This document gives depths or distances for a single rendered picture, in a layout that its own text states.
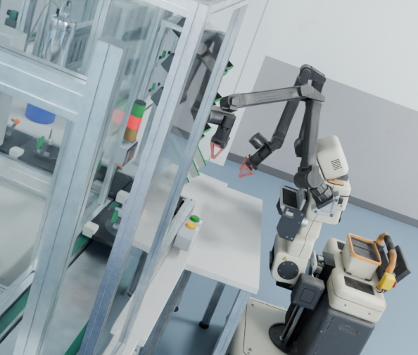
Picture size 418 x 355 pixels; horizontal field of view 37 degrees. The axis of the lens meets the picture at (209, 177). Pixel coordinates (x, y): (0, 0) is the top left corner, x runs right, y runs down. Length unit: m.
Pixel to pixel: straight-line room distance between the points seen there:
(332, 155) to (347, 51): 3.21
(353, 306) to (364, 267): 0.21
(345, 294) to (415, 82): 3.49
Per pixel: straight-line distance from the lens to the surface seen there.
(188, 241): 2.49
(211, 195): 3.16
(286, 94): 2.69
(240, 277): 2.58
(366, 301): 3.00
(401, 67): 6.08
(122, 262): 1.24
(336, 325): 3.06
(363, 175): 6.33
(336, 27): 5.93
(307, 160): 2.72
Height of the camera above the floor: 2.13
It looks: 22 degrees down
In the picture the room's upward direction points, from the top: 21 degrees clockwise
